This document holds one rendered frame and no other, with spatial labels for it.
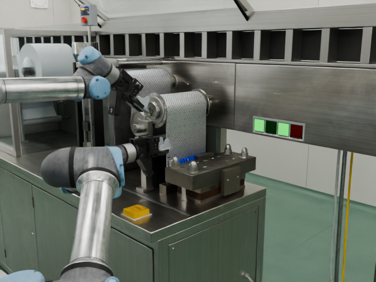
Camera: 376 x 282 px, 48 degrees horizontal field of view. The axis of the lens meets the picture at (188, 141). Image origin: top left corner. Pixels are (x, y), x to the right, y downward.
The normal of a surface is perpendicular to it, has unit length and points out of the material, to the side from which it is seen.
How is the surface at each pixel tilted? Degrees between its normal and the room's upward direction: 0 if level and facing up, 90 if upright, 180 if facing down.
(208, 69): 90
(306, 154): 90
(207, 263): 90
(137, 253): 90
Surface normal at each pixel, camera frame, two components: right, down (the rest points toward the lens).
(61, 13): 0.69, 0.16
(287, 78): -0.72, 0.16
